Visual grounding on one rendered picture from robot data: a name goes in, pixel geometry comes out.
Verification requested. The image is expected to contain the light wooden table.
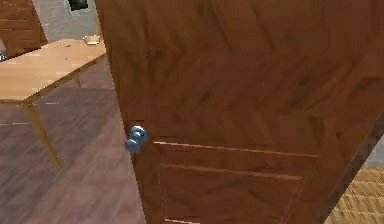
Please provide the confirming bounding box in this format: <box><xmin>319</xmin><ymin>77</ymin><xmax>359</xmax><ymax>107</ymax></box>
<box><xmin>0</xmin><ymin>38</ymin><xmax>108</xmax><ymax>170</ymax></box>

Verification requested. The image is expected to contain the blue-grey round door knob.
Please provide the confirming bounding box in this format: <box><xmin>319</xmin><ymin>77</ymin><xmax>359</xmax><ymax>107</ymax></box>
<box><xmin>124</xmin><ymin>125</ymin><xmax>150</xmax><ymax>154</ymax></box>

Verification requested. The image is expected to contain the small tan bowl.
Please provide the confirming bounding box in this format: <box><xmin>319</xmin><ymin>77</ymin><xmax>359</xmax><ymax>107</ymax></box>
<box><xmin>82</xmin><ymin>34</ymin><xmax>102</xmax><ymax>46</ymax></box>

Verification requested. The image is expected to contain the brown wooden room door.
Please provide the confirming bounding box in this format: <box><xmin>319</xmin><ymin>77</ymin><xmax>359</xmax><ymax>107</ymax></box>
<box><xmin>94</xmin><ymin>0</ymin><xmax>384</xmax><ymax>224</ymax></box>

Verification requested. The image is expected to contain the brown wooden cabinet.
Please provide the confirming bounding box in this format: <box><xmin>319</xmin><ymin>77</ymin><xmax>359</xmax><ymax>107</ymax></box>
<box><xmin>0</xmin><ymin>0</ymin><xmax>49</xmax><ymax>59</ymax></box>

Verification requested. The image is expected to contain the black box-shaped object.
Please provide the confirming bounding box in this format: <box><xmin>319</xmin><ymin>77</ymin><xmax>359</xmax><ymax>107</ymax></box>
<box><xmin>68</xmin><ymin>0</ymin><xmax>89</xmax><ymax>11</ymax></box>

